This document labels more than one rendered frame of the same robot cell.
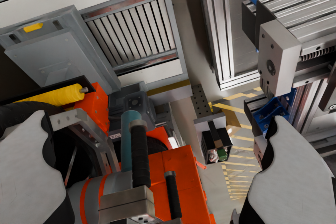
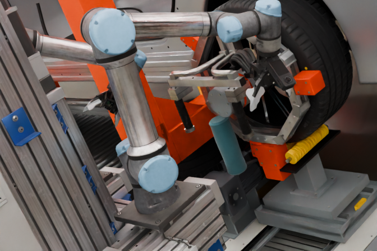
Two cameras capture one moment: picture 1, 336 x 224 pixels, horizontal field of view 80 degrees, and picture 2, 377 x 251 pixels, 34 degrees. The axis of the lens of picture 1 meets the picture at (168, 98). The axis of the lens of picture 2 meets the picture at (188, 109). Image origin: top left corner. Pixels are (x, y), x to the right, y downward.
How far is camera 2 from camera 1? 1.91 m
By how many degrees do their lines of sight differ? 33
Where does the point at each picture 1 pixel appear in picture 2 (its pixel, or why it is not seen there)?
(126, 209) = (241, 89)
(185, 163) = not seen: hidden behind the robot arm
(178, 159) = not seen: hidden behind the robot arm
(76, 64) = (310, 198)
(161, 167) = (176, 144)
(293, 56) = (207, 182)
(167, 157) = (175, 156)
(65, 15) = (343, 224)
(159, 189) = (171, 122)
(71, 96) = (294, 150)
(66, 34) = (331, 209)
